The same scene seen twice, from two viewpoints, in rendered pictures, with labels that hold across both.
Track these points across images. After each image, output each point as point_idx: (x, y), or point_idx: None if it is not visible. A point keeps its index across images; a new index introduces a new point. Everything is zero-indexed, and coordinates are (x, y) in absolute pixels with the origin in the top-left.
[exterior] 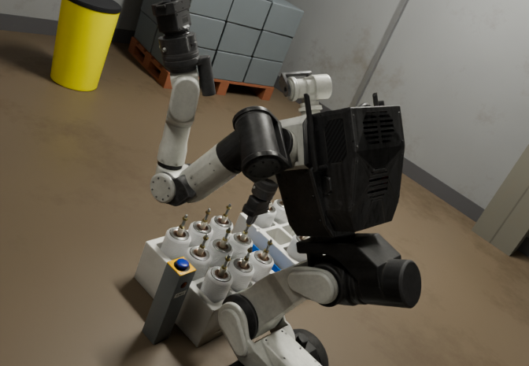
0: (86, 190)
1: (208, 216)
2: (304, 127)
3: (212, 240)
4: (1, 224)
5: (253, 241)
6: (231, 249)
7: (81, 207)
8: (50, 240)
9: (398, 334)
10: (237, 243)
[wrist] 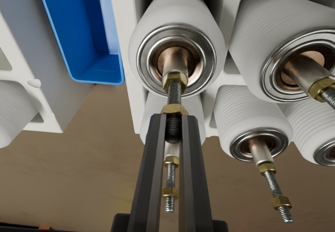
0: (207, 182)
1: (94, 129)
2: None
3: (201, 101)
4: (310, 175)
5: (57, 64)
6: (301, 36)
7: (230, 172)
8: (298, 155)
9: None
10: (221, 54)
